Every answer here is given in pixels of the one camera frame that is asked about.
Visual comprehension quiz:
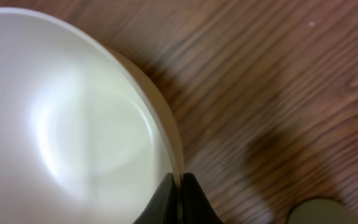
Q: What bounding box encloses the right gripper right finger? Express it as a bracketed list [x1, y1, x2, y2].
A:
[181, 173, 223, 224]

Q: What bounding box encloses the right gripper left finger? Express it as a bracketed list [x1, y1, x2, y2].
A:
[134, 173, 178, 224]

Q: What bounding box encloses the mint green small cup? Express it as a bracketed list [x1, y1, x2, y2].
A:
[286, 197, 358, 224]

